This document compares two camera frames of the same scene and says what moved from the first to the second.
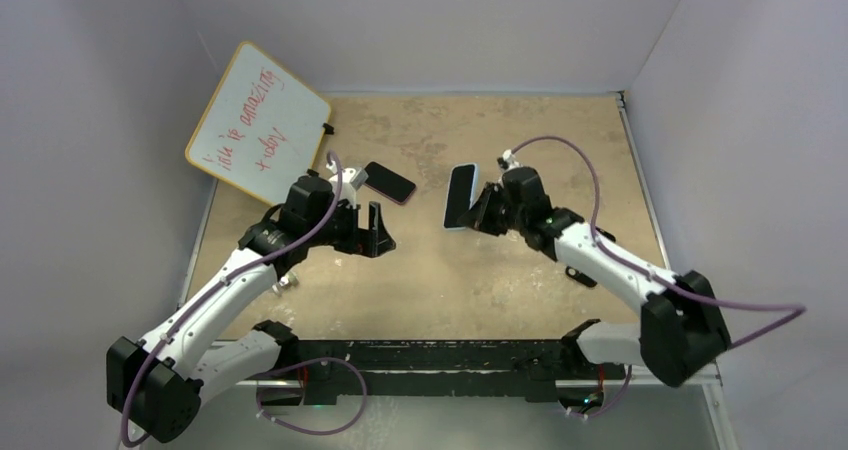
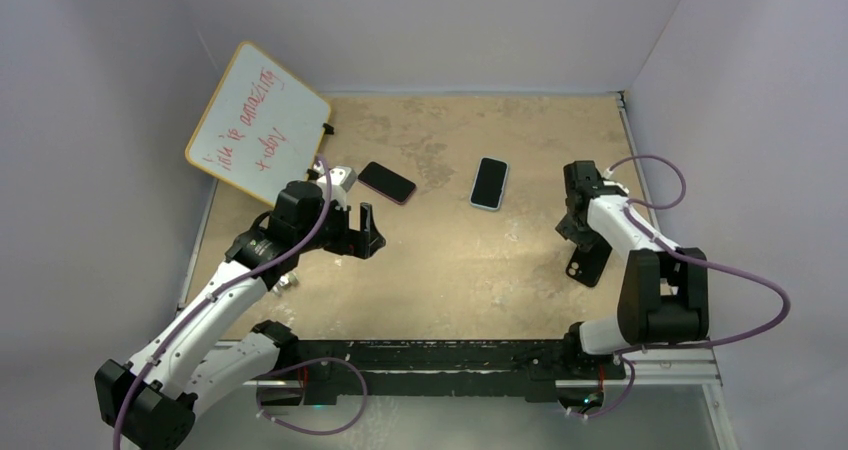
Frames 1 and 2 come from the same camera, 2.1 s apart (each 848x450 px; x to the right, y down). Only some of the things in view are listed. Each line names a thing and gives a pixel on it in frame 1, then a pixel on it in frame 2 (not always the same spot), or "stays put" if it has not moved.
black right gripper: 481,214 -> 583,240
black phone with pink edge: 388,183 stays put
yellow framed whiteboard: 262,128 stays put
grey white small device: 287,281 stays put
